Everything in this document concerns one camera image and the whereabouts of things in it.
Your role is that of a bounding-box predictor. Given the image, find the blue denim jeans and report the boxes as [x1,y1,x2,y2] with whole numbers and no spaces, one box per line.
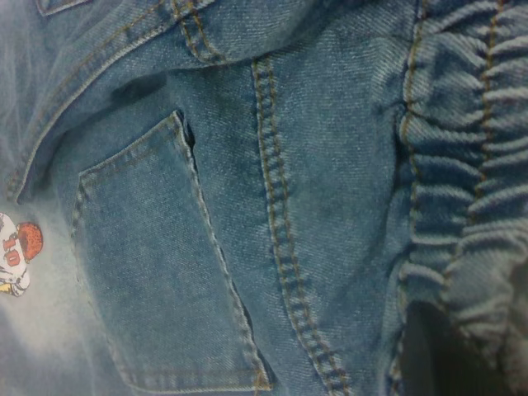
[0,0,528,396]

